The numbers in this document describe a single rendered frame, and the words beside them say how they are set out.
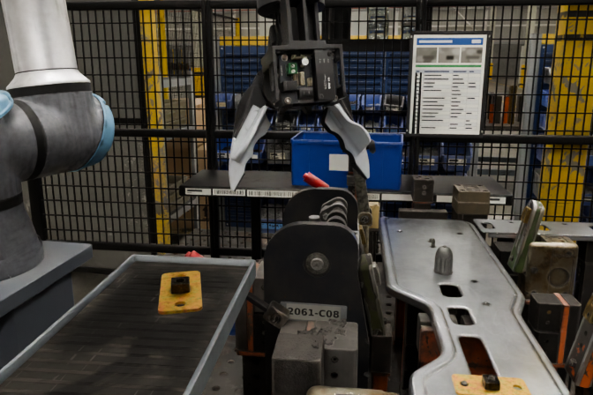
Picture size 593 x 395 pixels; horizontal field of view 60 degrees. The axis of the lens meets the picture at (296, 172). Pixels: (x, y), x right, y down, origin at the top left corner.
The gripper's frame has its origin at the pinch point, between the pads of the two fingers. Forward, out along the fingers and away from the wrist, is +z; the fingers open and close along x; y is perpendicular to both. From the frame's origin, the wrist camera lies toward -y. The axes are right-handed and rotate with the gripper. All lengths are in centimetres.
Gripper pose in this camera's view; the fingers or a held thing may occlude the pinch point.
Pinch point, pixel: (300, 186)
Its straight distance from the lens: 56.4
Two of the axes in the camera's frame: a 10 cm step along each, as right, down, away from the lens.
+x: 9.7, -0.8, 2.4
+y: 2.4, -0.1, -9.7
